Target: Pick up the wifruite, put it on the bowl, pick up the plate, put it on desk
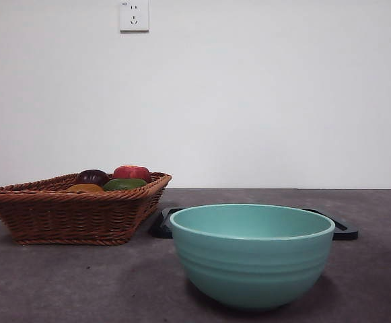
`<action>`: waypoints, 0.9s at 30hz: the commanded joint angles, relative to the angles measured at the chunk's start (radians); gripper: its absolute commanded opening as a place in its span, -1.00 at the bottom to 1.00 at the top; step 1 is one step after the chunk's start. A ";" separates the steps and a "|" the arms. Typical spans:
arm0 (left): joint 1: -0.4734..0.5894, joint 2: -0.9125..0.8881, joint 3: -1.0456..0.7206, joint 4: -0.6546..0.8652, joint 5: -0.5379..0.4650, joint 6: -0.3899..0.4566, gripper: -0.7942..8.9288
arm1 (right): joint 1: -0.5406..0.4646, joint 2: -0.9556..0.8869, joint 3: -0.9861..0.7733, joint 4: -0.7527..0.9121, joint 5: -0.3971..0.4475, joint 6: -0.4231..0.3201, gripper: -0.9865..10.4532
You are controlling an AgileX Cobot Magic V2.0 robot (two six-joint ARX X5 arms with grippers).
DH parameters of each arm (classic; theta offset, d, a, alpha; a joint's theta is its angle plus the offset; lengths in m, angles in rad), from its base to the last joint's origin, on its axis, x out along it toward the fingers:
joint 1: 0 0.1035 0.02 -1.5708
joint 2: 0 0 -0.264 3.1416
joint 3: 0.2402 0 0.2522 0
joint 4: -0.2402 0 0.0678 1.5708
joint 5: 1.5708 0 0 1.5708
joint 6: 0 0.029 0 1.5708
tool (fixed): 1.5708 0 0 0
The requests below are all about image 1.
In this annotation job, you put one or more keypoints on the yellow-brown kiwi fruit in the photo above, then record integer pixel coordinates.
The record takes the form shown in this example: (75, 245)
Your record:
(85, 188)

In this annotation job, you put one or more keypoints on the teal ribbed bowl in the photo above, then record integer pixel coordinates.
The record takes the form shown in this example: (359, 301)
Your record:
(252, 262)

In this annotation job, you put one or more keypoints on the red apple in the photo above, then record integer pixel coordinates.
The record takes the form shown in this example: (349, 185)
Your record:
(131, 172)

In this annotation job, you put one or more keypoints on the green oval fruit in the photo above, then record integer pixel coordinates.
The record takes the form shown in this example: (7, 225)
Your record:
(124, 184)

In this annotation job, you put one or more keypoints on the dark purple round fruit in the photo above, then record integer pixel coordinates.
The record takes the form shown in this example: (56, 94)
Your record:
(92, 176)

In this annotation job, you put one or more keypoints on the brown wicker basket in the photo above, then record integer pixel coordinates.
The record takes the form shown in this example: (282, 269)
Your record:
(67, 215)

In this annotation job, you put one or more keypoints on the dark rectangular tray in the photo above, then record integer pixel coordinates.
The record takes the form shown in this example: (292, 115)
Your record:
(345, 232)

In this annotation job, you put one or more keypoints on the white wall socket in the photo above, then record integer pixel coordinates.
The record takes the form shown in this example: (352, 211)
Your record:
(134, 17)

